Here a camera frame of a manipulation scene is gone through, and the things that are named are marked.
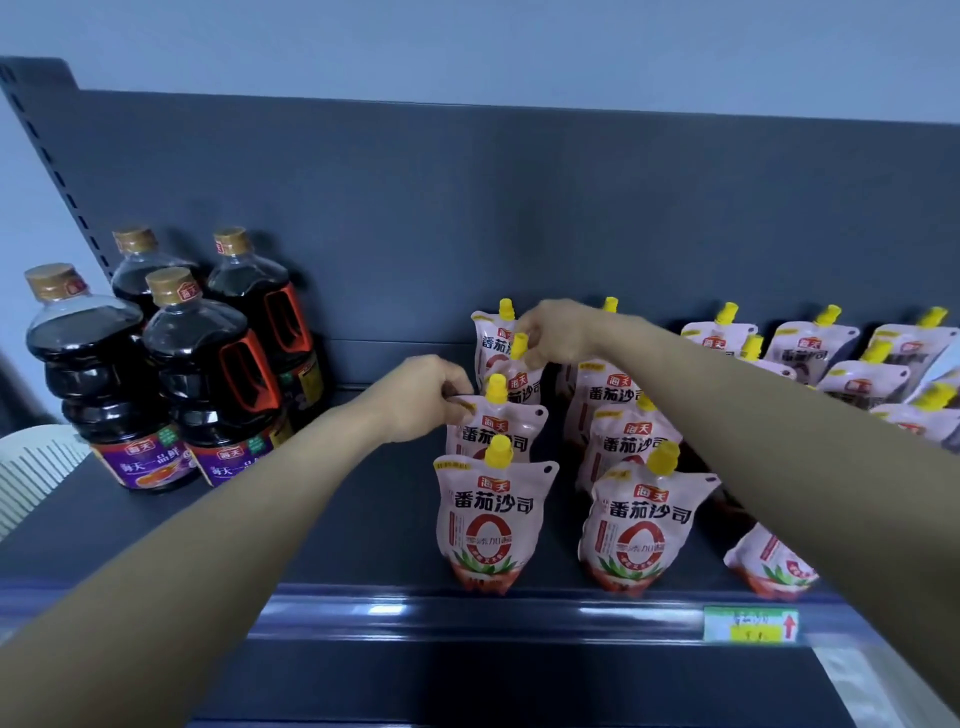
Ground person's right hand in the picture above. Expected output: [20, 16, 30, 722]
[513, 298, 625, 370]

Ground person's left hand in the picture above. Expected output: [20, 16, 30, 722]
[357, 354, 476, 445]

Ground red white spouted sauce pouch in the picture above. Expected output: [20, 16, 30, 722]
[487, 333, 546, 407]
[445, 373, 550, 463]

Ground person's right forearm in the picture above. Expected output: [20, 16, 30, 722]
[600, 315, 960, 715]

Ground person's left forearm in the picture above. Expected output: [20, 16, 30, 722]
[0, 402, 393, 728]

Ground rows of red white pouches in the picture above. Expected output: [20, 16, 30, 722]
[433, 296, 822, 603]

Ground dark grey metal shelf unit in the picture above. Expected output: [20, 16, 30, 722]
[0, 56, 960, 728]

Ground dark soy sauce bottle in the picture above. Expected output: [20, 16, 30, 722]
[141, 267, 295, 489]
[110, 226, 205, 320]
[24, 262, 201, 495]
[205, 225, 328, 434]

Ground rows of dark white pouches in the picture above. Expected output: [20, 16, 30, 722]
[680, 302, 960, 453]

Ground green yellow price label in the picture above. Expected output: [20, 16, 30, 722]
[702, 605, 801, 645]

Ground white plastic basket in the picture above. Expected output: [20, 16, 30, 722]
[0, 424, 93, 543]

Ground clear shelf price rail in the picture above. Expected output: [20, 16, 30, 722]
[0, 583, 890, 648]

